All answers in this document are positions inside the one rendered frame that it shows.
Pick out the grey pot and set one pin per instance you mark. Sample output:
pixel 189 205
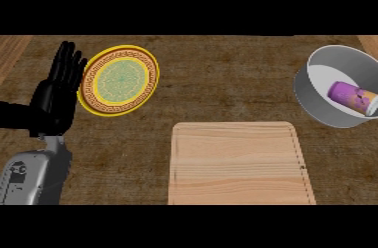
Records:
pixel 325 102

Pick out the yellow patterned plate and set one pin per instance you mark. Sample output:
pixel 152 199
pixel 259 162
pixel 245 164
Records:
pixel 120 80

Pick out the pale wooden cutting board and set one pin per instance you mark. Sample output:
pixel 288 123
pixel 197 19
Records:
pixel 238 163

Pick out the purple can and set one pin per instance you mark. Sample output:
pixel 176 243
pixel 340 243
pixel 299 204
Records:
pixel 352 97

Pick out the brown woven placemat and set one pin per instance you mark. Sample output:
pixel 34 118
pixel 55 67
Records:
pixel 222 88

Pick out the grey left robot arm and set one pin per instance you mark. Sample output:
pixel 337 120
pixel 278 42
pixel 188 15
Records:
pixel 31 177

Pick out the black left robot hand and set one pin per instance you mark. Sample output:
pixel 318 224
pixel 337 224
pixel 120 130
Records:
pixel 52 95

